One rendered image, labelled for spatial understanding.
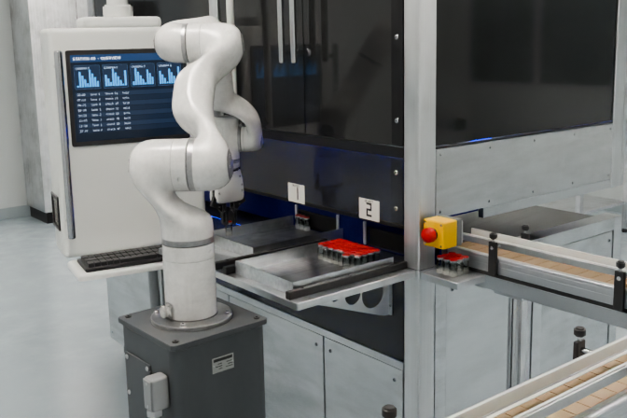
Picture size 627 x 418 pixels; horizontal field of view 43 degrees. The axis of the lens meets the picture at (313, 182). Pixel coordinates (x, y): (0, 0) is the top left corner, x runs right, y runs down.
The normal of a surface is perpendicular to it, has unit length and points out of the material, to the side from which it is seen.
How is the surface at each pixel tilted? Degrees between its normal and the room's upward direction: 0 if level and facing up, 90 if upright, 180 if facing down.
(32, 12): 90
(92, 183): 90
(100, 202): 90
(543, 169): 90
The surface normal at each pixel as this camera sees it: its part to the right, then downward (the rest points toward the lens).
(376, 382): -0.78, 0.13
